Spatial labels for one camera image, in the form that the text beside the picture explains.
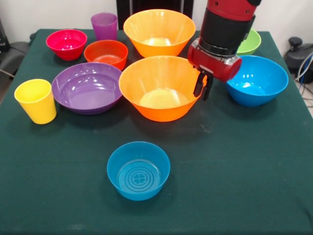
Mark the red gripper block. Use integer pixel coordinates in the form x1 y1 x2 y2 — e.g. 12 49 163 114
187 41 243 101

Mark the large orange bowl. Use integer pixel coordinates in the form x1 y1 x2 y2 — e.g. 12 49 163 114
123 9 197 59
118 55 207 122

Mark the opaque blue bowl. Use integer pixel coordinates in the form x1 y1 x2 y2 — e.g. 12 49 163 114
225 55 289 108

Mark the small translucent blue bowl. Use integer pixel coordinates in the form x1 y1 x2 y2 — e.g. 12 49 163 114
106 141 171 202

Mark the green bowl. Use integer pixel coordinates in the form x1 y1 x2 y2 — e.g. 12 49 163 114
236 28 262 56

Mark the dark green tablecloth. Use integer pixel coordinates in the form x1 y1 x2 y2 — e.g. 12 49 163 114
0 28 313 235

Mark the small red-orange bowl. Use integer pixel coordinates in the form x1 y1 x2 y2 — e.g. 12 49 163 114
84 40 129 71

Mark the purple cup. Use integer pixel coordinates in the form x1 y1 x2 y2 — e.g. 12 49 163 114
90 12 118 42

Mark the wide purple bowl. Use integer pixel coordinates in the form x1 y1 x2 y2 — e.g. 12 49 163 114
51 62 123 116

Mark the pink bowl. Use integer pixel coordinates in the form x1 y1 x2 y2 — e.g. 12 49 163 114
45 29 88 61

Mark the yellow cup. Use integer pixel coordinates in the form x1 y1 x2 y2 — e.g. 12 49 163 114
14 78 57 125

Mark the bundle of floor cables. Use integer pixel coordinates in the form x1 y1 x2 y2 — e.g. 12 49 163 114
294 54 313 101

